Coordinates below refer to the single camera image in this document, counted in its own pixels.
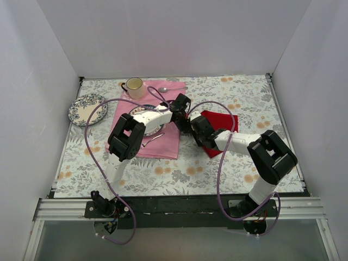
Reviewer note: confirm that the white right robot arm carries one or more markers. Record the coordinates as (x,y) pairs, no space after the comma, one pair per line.
(272,158)

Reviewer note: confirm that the pink cloth placemat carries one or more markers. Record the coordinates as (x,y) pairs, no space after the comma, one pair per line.
(167,146)

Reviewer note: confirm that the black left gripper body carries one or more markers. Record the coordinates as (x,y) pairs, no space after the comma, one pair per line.
(184,125)

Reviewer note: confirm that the blue floral plate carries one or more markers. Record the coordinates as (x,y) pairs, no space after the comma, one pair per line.
(80,110)

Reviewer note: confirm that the cream enamel mug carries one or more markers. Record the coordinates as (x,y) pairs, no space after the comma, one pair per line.
(134,87)

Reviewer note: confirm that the aluminium frame rail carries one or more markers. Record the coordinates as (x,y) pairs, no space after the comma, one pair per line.
(298,207)

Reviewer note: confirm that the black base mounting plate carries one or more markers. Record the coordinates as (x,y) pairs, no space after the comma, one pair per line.
(179,211)

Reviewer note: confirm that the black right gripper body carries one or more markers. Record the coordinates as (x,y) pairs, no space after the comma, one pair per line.
(196,125)

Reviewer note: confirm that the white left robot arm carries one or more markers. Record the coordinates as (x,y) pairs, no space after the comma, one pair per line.
(125,142)

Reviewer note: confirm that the green rimmed white plate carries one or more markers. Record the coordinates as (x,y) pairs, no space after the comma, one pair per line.
(151,132)

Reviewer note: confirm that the small silver spoon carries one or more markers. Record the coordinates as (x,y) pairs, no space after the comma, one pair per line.
(165,90)

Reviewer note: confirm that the red cloth napkin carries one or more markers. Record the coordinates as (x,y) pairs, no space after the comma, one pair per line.
(217,120)

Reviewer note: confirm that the silver fork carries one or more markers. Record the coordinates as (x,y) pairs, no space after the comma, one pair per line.
(143,145)

